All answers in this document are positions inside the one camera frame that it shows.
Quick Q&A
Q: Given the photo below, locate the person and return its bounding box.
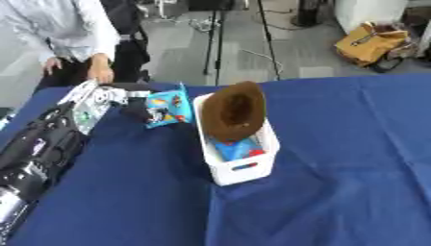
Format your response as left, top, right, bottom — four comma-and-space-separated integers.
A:
0, 0, 123, 94

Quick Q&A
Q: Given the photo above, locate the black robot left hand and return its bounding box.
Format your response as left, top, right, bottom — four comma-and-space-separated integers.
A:
119, 89, 157, 125

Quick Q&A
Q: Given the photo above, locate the brown felt hat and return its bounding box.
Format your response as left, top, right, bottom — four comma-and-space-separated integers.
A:
200, 80, 268, 143

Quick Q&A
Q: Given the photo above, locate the blue printed snack bag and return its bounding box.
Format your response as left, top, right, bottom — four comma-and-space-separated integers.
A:
142, 82, 195, 130

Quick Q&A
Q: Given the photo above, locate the blue and red packet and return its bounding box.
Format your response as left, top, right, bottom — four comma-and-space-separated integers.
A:
210, 134, 266, 162

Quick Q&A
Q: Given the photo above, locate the black tripod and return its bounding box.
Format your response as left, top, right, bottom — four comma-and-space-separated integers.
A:
200, 0, 283, 86

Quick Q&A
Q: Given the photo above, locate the white plastic box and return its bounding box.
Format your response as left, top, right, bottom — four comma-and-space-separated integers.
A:
191, 92, 282, 187

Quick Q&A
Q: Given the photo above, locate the tan bag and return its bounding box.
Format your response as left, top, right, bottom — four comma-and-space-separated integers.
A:
333, 21, 417, 73

